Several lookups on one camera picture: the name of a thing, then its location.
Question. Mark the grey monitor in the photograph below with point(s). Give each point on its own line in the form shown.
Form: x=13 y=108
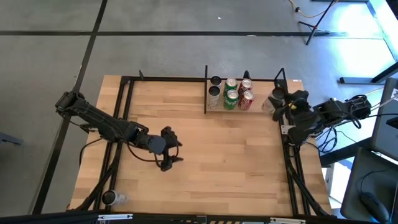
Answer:
x=385 y=124

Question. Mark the black overhead beam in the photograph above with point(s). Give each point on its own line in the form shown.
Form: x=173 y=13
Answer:
x=46 y=219

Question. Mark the red Coca-Cola can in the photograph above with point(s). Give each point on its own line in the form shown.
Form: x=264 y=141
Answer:
x=247 y=84
x=247 y=100

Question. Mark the silver beam bracket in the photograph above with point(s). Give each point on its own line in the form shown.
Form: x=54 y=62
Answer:
x=115 y=217
x=287 y=221

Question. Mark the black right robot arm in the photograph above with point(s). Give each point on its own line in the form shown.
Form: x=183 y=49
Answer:
x=329 y=112

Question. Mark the black computer mouse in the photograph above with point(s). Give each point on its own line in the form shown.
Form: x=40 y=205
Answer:
x=374 y=207

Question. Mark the blue chair part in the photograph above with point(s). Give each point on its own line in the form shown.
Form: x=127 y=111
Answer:
x=9 y=139

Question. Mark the slim silver beverage can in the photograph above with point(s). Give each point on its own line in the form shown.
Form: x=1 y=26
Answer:
x=270 y=104
x=215 y=81
x=111 y=198
x=214 y=96

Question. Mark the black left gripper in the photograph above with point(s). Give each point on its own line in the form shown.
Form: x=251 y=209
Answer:
x=170 y=141

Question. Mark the black metal table frame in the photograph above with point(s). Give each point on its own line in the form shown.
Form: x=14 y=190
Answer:
x=174 y=79

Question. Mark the black tripod stand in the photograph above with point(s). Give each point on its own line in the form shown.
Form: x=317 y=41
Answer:
x=314 y=28

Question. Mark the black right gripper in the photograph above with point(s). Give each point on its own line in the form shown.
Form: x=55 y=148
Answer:
x=298 y=101

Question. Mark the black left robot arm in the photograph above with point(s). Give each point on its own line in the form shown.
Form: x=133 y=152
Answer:
x=109 y=126

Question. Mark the green Sprite can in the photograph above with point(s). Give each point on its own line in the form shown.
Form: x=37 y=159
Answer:
x=231 y=83
x=231 y=99

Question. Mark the black desk base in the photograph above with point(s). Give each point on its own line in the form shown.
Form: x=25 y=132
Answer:
x=367 y=80

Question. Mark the grey desk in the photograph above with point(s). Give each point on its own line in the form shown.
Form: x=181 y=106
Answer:
x=357 y=180

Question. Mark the black shelf divider panel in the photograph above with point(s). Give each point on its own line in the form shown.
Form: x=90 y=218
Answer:
x=206 y=93

